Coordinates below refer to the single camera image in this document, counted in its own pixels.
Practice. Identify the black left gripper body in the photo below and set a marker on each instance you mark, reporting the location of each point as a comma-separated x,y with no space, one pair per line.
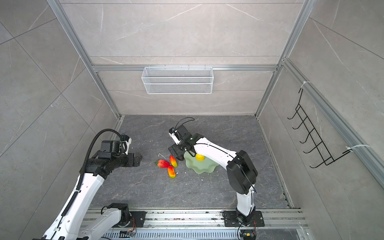
127,160

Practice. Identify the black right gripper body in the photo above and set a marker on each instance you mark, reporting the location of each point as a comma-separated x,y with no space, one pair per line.
180,148

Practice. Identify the red yellow fake mango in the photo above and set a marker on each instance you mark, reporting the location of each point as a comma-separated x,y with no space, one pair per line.
173,162

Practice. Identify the red fake strawberry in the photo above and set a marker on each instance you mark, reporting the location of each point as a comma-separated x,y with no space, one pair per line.
162,164

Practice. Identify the orange yellow fake mango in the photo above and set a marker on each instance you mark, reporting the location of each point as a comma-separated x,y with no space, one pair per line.
171,172

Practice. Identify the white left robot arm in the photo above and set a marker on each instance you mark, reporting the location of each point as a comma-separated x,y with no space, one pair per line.
67,225

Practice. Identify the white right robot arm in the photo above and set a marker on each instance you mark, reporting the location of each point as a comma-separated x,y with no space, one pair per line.
241,172

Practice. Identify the yellow fake lemon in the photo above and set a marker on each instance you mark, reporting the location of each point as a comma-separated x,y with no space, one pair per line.
199,157

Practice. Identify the light green wavy fruit bowl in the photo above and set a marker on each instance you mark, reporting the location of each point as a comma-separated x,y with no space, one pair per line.
205,166

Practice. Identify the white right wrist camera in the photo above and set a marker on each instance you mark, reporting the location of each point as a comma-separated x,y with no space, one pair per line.
174,134

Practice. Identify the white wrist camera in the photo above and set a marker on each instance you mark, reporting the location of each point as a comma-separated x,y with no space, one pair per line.
174,134
125,141

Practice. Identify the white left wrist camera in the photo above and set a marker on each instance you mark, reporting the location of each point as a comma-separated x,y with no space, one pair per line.
125,141

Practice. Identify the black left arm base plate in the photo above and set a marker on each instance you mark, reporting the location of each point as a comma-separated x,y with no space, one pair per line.
136,219

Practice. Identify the white wire mesh basket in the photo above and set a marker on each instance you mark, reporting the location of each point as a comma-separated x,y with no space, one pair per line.
178,80

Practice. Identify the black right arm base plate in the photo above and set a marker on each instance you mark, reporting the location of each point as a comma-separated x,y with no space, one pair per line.
236,219

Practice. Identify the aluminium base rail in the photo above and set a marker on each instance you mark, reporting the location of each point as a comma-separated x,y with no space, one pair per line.
200,224

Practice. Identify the black wire hook rack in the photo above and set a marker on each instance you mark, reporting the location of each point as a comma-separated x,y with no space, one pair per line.
313,136

